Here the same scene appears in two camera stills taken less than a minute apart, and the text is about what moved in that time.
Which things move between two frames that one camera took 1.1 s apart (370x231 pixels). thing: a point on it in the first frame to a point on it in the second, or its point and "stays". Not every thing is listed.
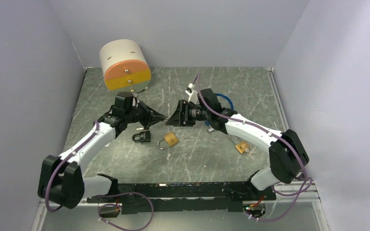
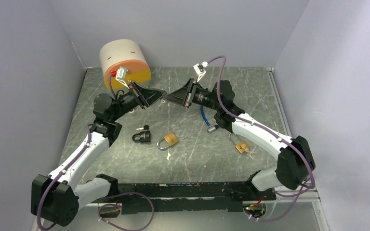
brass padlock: x=170 y=139 stays
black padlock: x=144 y=136 stays
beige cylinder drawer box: x=125 y=67 stays
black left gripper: x=150 y=114 to x=151 y=96
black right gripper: x=179 y=118 to x=182 y=96
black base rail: x=225 y=197 stays
